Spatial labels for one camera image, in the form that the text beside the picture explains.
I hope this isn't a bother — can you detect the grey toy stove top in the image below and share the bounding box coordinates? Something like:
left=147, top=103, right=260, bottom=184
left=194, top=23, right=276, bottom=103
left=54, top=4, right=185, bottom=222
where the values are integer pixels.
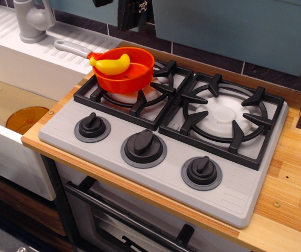
left=38, top=60, right=289, bottom=228

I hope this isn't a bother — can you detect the left black stove knob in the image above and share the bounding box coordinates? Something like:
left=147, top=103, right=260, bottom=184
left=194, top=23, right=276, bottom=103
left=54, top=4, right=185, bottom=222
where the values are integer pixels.
left=74, top=112, right=111, bottom=143

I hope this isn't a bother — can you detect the middle black stove knob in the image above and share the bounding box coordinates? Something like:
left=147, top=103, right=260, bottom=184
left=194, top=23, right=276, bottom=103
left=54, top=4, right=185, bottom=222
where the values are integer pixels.
left=121, top=129, right=167, bottom=169

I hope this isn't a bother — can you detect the white toy sink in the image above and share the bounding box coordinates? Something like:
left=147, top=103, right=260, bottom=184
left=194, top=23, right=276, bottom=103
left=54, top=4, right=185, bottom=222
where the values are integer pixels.
left=0, top=5, right=120, bottom=201

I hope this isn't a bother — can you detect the black right burner grate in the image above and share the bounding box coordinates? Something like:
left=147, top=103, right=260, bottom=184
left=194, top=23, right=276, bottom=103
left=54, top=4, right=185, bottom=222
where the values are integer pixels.
left=159, top=72, right=288, bottom=170

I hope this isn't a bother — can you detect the yellow toy banana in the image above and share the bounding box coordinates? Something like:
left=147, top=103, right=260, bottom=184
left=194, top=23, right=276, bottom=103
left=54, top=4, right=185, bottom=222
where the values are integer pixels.
left=89, top=54, right=131, bottom=75

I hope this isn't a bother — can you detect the orange pot with grey handle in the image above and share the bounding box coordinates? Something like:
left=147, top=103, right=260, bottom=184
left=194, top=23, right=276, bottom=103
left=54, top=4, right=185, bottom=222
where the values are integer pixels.
left=54, top=40, right=155, bottom=94

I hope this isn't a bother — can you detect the teal range hood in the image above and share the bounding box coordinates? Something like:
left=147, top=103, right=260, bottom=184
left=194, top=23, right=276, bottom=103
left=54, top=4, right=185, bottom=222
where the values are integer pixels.
left=51, top=1, right=301, bottom=76

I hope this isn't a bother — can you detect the orange translucent plate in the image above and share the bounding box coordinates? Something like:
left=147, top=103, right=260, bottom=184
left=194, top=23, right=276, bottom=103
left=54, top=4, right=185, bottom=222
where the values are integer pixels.
left=6, top=106, right=49, bottom=135

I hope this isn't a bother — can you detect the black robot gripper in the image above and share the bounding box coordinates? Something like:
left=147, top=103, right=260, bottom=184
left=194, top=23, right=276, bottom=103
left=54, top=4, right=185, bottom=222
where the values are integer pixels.
left=117, top=0, right=148, bottom=32

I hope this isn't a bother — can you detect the black left burner grate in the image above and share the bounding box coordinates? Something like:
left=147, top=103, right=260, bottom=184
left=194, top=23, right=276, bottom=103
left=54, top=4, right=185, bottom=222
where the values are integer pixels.
left=73, top=60, right=194, bottom=131

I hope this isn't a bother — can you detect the grey toy faucet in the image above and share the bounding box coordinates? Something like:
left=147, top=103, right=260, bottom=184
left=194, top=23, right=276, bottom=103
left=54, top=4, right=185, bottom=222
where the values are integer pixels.
left=13, top=1, right=56, bottom=44

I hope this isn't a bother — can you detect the black stove knob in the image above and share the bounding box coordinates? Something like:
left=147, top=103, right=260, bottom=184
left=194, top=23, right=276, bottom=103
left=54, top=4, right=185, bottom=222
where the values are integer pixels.
left=74, top=112, right=111, bottom=143
left=121, top=129, right=167, bottom=169
left=181, top=156, right=222, bottom=191

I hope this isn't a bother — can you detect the oven door with black handle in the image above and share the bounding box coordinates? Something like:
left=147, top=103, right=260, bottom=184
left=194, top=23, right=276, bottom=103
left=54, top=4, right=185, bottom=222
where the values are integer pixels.
left=63, top=176, right=217, bottom=251

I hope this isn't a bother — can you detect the right black stove knob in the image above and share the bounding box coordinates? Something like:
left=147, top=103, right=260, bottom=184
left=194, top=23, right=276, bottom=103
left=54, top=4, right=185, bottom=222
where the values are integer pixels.
left=181, top=156, right=222, bottom=191

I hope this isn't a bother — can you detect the black burner grate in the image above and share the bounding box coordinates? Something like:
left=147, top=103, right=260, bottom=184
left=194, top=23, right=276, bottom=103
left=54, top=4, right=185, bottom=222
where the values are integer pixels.
left=73, top=60, right=194, bottom=131
left=159, top=72, right=288, bottom=170

